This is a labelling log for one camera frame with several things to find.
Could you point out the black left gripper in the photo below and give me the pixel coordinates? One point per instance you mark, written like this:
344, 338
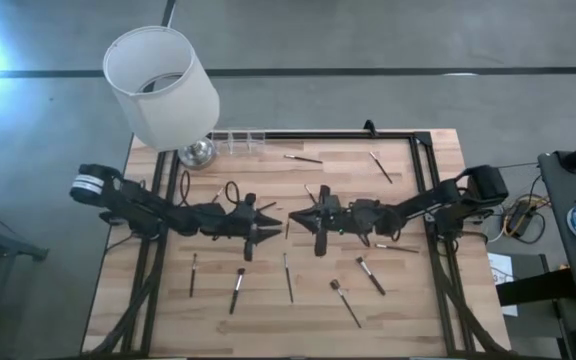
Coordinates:
249, 250

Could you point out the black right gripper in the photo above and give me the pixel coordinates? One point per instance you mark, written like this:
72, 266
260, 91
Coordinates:
335, 215

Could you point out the short thin makeup brush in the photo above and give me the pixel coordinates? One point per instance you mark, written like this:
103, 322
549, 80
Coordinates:
287, 230

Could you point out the thin black makeup brush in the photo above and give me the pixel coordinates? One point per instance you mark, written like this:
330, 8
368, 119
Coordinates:
381, 167
303, 159
398, 248
309, 192
218, 194
193, 277
267, 205

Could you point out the black eyeliner pencil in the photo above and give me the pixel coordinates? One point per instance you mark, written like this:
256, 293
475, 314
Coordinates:
288, 277

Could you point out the fluffy makeup brush silver ferrule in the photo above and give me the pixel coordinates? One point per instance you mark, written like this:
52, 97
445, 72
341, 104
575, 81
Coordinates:
236, 292

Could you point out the thick makeup brush silver ferrule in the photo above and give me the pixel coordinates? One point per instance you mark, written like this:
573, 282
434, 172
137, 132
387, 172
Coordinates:
370, 276

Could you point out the clear acrylic organizer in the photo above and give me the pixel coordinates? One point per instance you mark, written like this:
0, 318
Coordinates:
238, 142

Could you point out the flat-head makeup brush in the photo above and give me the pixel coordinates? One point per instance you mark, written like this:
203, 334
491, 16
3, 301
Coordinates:
346, 304

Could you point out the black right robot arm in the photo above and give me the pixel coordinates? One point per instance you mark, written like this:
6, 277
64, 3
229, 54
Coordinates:
418, 205

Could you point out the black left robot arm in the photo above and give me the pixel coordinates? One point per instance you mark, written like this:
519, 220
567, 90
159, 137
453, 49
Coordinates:
138, 205

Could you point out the white shade silver table lamp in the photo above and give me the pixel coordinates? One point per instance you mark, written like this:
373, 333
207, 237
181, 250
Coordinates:
168, 100

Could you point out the white paper sheet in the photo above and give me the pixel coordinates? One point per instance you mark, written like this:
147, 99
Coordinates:
500, 270

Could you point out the black bar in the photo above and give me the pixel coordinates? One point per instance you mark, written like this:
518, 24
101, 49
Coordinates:
533, 290

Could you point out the dark grey cart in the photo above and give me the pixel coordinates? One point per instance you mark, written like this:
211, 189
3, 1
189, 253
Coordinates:
553, 210

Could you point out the black frame clamp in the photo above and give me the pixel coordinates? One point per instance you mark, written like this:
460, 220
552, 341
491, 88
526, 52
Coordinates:
369, 127

